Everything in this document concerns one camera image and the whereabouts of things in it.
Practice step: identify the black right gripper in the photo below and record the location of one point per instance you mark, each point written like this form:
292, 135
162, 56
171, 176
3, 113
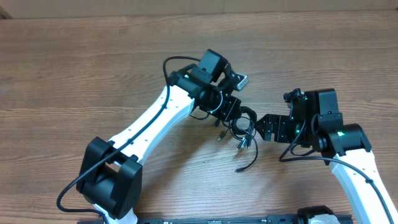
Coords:
281, 124

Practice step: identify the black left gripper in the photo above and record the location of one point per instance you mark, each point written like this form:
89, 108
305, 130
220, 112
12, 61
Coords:
226, 114

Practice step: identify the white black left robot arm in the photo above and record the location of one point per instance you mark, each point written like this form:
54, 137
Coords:
110, 177

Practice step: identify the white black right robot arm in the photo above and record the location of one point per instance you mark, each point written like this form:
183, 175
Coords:
314, 130

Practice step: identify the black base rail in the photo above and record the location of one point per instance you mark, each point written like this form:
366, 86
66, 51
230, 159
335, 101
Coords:
317, 214

